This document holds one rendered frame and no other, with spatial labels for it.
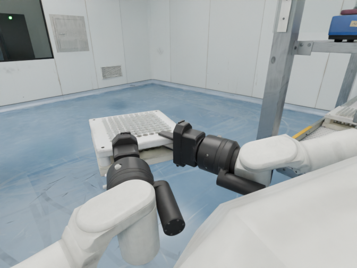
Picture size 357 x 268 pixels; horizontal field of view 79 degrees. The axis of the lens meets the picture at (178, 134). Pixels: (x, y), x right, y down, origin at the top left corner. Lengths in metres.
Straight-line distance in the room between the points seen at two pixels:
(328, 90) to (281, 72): 3.65
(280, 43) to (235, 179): 0.53
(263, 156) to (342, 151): 0.15
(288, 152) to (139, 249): 0.31
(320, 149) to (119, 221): 0.39
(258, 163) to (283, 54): 0.48
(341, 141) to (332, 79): 3.93
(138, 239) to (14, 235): 1.70
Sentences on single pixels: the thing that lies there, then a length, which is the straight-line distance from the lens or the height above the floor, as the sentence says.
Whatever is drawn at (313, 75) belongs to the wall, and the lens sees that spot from 4.48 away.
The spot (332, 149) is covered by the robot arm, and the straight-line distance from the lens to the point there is 0.52.
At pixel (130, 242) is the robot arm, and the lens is 0.35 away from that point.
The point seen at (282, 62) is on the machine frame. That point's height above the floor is 1.18.
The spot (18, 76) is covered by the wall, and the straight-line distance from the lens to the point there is 5.12.
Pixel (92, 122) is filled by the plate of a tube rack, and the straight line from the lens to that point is 0.74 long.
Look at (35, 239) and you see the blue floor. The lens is 1.91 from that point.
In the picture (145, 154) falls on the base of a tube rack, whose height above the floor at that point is 0.97.
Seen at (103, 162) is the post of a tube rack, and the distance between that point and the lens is 0.56.
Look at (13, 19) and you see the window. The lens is 5.13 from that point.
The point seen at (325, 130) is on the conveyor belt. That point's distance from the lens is 1.40.
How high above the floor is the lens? 1.26
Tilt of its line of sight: 24 degrees down
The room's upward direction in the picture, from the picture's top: straight up
